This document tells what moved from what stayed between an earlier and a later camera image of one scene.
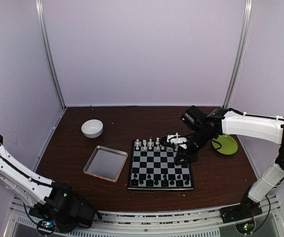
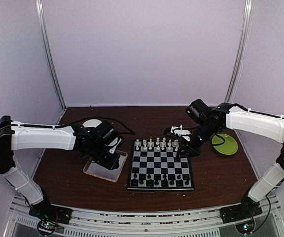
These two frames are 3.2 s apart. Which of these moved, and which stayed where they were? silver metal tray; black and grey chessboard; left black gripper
Moved: left black gripper
Stayed: black and grey chessboard; silver metal tray
